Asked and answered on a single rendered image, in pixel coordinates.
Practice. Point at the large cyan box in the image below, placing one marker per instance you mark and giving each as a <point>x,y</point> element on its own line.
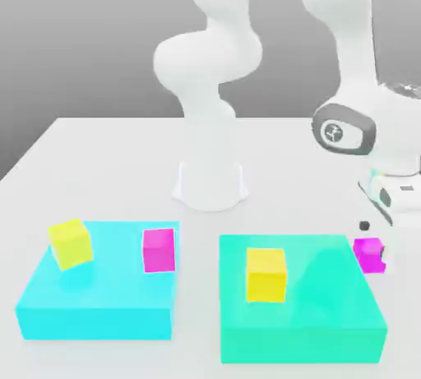
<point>98,303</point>

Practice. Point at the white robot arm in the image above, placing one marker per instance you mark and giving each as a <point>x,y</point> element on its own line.
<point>210,56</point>

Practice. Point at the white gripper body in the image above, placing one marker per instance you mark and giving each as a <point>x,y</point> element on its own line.
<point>387,221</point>

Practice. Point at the small yellow cube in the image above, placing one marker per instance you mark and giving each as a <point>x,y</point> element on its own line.
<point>265,275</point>
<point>70,244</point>

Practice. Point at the small magenta cube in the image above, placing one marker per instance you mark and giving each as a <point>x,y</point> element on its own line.
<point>366,255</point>
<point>159,250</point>

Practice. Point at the large turquoise box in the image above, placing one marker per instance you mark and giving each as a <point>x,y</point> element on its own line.
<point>312,319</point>

